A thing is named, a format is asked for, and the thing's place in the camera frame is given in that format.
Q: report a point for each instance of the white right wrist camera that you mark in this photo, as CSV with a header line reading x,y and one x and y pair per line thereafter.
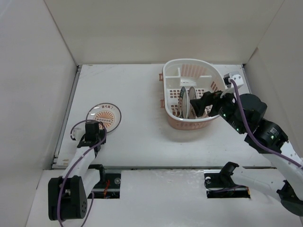
x,y
236,77

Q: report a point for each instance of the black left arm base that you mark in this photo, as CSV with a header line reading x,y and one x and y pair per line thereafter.
x,y
109,185

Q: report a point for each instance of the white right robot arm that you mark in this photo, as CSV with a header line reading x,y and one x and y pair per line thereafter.
x,y
269,140

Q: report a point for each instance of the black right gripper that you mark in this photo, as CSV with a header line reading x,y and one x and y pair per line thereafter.
x,y
209,98

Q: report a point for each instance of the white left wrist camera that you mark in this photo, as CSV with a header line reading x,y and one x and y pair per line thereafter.
x,y
76,133

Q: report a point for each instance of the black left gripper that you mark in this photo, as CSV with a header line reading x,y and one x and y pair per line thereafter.
x,y
102,134

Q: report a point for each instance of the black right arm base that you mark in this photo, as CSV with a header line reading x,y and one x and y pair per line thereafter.
x,y
217,189

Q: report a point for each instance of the green rimmed white plate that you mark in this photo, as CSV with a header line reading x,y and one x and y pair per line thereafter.
x,y
183,103

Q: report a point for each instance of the white pink dish rack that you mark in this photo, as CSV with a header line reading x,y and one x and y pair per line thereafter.
x,y
188,73

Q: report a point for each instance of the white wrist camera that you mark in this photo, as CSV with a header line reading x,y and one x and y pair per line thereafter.
x,y
236,77
76,133

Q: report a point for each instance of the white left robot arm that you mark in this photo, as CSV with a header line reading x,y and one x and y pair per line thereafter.
x,y
68,194

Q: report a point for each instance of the orange sunburst white plate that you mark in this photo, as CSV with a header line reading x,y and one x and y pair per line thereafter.
x,y
107,113

